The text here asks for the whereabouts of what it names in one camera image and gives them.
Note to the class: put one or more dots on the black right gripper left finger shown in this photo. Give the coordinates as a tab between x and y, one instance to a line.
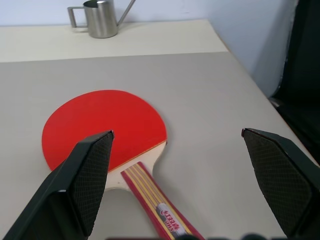
62	200

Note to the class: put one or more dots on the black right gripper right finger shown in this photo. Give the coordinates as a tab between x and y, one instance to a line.
280	180

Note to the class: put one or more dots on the red table tennis paddle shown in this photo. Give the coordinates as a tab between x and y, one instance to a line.
105	117

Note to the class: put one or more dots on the black fabric screen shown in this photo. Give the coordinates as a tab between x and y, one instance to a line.
305	75

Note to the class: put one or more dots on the large grey table mat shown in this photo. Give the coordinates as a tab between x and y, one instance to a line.
187	100

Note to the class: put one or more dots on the stainless steel watering can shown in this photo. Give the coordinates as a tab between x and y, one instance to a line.
100	22

